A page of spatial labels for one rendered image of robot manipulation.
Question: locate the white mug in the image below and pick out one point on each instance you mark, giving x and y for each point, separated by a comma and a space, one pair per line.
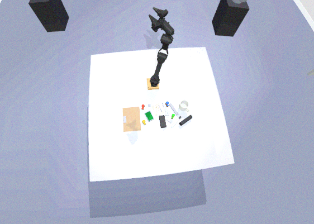
184, 105

